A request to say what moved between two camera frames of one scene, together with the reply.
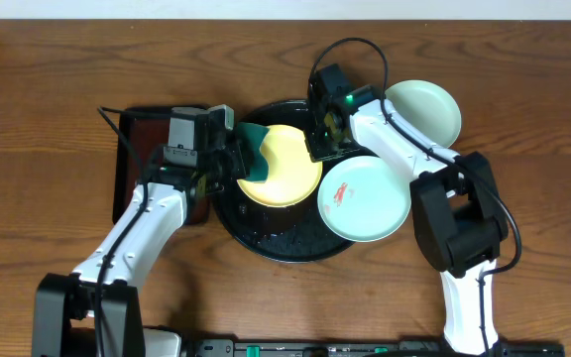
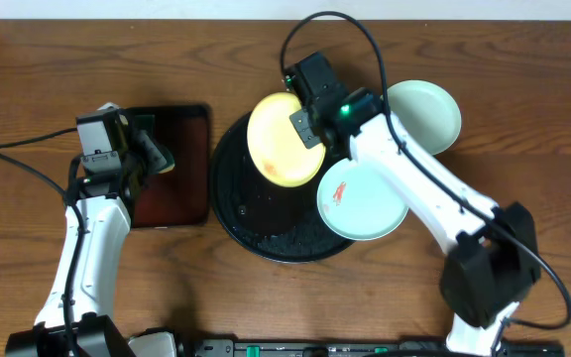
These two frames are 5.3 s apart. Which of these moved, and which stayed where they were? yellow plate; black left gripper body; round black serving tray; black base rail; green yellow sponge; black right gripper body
Moved: yellow plate; green yellow sponge; black left gripper body
Stayed: round black serving tray; black right gripper body; black base rail
